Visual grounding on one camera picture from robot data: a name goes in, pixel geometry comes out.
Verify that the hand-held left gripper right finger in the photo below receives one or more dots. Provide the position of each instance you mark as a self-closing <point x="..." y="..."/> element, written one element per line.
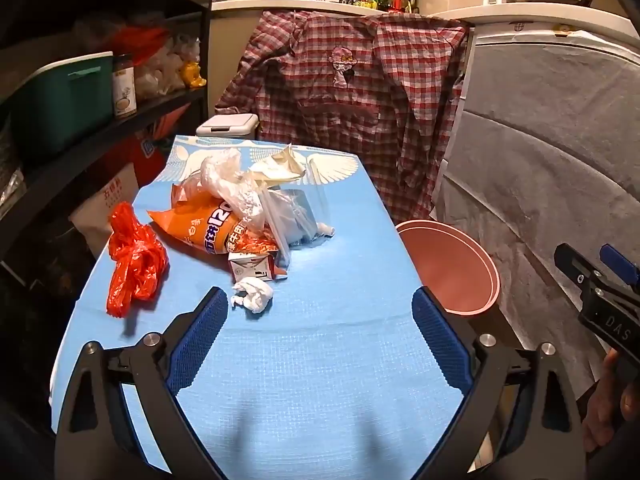
<point x="440" y="340"/>

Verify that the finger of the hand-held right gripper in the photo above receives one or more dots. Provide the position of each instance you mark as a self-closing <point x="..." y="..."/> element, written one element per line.
<point x="617" y="260"/>
<point x="575" y="265"/>

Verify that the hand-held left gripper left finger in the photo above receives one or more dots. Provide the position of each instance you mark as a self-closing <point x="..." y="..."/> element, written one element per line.
<point x="200" y="340"/>

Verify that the pink trash bin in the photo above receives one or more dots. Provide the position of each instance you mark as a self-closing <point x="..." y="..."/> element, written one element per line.
<point x="450" y="270"/>

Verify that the white tissue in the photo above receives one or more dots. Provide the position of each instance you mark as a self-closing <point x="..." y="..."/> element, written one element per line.
<point x="255" y="295"/>

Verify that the small white red carton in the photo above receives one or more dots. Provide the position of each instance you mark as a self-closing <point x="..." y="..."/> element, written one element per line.
<point x="255" y="266"/>

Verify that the red plastic bag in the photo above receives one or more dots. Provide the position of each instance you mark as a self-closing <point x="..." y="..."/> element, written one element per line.
<point x="135" y="260"/>

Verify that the orange snack bag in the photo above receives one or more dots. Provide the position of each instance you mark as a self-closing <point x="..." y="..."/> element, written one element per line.
<point x="200" y="220"/>

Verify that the clear plastic bag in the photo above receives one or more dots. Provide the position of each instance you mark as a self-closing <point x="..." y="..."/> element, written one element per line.
<point x="220" y="170"/>

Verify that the cream wrapper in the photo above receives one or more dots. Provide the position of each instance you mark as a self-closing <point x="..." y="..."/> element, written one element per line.
<point x="280" y="165"/>

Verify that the clear zip bag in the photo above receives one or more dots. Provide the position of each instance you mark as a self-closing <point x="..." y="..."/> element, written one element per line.
<point x="312" y="180"/>

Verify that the person's right hand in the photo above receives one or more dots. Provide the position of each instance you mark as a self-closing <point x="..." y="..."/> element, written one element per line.
<point x="605" y="405"/>

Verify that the blue patterned tablecloth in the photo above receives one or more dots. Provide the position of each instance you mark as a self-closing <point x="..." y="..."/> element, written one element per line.
<point x="320" y="360"/>

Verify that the grey cloth cover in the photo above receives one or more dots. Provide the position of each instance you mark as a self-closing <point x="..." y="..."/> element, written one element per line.
<point x="540" y="135"/>

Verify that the white sack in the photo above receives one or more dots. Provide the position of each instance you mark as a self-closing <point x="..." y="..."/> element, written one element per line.
<point x="105" y="195"/>

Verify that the red cardboard box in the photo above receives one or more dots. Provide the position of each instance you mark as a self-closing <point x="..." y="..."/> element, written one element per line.
<point x="150" y="155"/>

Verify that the white lidded bin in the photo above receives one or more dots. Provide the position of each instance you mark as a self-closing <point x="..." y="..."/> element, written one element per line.
<point x="227" y="125"/>

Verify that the black shelf rack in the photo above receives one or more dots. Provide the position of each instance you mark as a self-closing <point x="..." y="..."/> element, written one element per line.
<point x="150" y="112"/>

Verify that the red plaid shirt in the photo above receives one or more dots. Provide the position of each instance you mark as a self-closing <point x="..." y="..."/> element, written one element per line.
<point x="350" y="110"/>

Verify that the spice jar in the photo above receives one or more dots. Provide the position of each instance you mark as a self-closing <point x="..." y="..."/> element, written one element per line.
<point x="124" y="95"/>

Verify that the white kitchen counter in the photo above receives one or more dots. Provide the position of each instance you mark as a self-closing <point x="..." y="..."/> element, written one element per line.
<point x="500" y="14"/>

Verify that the yellow figurine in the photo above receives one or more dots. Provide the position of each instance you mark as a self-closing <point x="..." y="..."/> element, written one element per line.
<point x="192" y="75"/>

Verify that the clear bags of food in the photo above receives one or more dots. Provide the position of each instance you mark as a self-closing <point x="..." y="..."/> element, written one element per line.
<point x="160" y="75"/>

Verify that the green storage box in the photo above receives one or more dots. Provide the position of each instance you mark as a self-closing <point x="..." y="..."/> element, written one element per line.
<point x="60" y="105"/>

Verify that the red bag on shelf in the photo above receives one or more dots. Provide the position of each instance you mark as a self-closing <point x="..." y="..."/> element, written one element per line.
<point x="142" y="42"/>

